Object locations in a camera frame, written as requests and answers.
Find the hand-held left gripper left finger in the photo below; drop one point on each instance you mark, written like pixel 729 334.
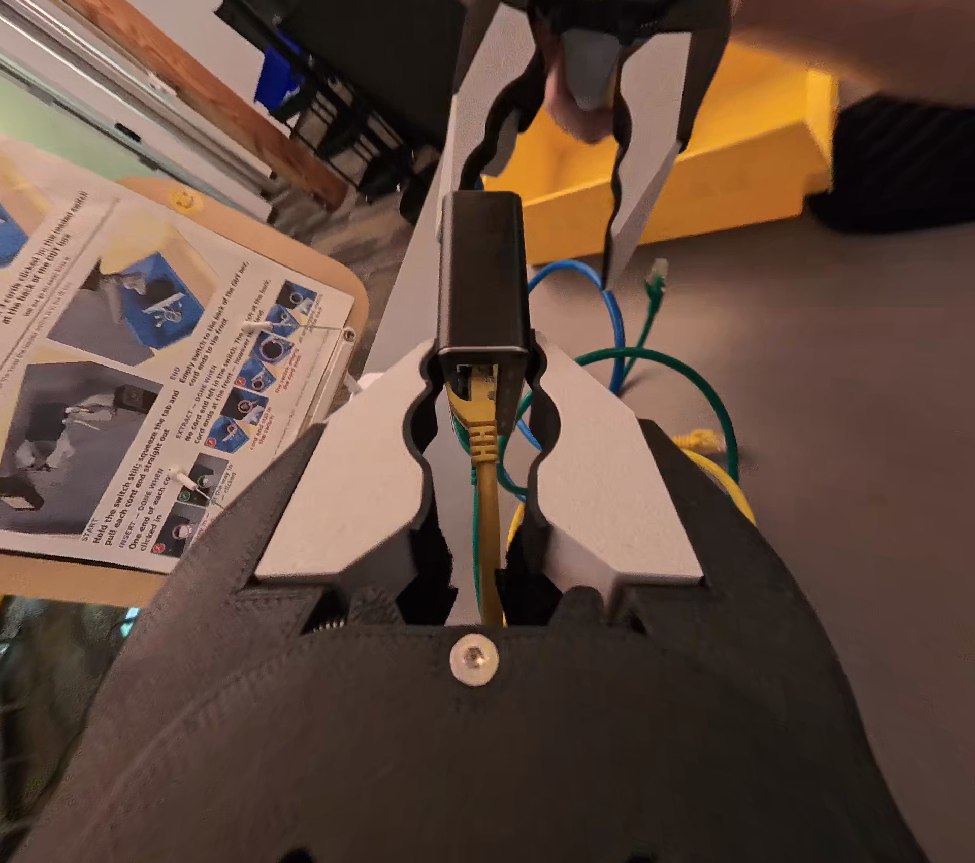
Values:
pixel 343 490

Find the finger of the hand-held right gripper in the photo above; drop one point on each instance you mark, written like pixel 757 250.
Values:
pixel 506 117
pixel 651 139

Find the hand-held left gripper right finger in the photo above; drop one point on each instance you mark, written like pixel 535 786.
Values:
pixel 609 490

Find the black network switch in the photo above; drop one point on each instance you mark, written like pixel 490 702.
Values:
pixel 484 269

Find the person's right hand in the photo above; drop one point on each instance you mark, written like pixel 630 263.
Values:
pixel 579 126

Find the yellow plastic bin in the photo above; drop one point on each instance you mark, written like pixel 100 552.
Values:
pixel 746 170

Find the white board stand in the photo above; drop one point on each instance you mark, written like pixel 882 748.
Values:
pixel 364 383

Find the black chair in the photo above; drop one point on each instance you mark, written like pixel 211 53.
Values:
pixel 365 25

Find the wooden display board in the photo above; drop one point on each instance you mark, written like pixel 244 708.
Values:
pixel 335 269

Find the blue storage bin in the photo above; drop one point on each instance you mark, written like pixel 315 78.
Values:
pixel 278 71

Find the wooden beam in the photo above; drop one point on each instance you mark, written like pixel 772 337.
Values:
pixel 190 71

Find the yellow smiley sticker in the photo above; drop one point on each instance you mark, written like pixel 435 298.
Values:
pixel 184 200

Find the printed instruction sheet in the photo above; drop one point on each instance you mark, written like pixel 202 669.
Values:
pixel 91 231

